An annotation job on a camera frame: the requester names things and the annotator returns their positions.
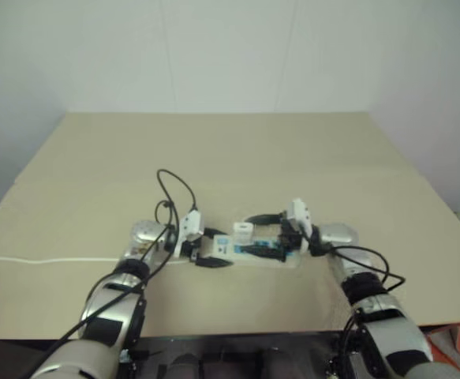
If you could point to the white charger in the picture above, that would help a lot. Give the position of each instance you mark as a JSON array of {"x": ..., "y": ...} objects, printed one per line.
[{"x": 242, "y": 233}]

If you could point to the black frame under table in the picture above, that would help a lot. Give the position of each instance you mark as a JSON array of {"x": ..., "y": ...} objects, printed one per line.
[{"x": 233, "y": 341}]

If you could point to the white power strip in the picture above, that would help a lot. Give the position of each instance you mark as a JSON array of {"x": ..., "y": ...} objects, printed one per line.
[{"x": 237, "y": 253}]

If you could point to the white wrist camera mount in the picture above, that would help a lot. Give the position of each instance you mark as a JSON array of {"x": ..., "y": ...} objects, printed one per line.
[
  {"x": 298, "y": 213},
  {"x": 193, "y": 225}
]

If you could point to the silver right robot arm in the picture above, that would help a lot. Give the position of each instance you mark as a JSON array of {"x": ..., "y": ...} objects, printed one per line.
[{"x": 391, "y": 327}]

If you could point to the dark rounded shape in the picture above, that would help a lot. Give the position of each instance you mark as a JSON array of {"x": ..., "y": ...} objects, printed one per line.
[{"x": 185, "y": 366}]

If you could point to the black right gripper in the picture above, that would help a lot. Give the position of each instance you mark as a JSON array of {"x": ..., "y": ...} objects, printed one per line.
[{"x": 289, "y": 237}]

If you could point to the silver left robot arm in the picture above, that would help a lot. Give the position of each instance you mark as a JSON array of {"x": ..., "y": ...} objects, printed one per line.
[{"x": 107, "y": 312}]

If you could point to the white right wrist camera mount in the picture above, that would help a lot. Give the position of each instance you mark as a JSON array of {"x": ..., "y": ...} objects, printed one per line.
[{"x": 298, "y": 213}]

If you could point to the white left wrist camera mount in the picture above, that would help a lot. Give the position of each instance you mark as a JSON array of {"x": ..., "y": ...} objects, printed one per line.
[{"x": 193, "y": 225}]

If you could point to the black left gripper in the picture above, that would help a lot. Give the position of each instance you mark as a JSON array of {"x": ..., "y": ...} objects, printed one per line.
[{"x": 193, "y": 248}]

